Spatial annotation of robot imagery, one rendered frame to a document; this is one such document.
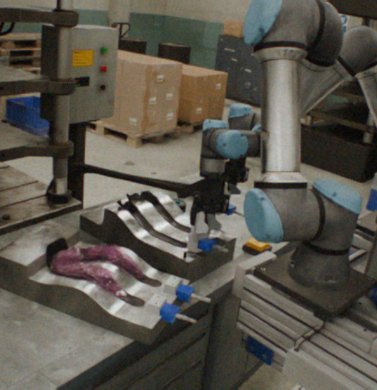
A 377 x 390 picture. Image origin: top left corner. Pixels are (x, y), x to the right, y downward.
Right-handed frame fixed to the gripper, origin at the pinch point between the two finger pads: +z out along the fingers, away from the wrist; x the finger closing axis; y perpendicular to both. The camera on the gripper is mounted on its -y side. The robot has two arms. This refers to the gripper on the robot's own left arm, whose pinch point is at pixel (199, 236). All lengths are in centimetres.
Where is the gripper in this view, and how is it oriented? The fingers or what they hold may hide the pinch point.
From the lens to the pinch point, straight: 149.3
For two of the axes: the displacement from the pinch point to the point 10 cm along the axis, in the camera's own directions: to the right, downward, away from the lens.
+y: 7.9, 1.9, -5.8
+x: 6.1, -1.0, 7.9
